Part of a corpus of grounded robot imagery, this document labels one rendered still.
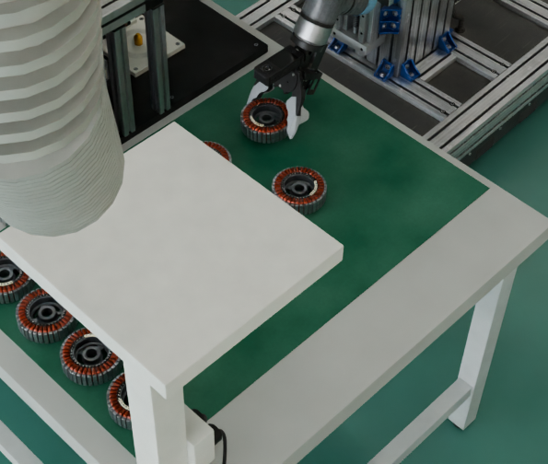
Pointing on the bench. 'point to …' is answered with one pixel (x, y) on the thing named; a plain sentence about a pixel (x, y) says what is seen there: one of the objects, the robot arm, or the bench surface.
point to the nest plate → (138, 59)
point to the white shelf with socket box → (177, 279)
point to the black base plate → (192, 59)
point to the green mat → (359, 237)
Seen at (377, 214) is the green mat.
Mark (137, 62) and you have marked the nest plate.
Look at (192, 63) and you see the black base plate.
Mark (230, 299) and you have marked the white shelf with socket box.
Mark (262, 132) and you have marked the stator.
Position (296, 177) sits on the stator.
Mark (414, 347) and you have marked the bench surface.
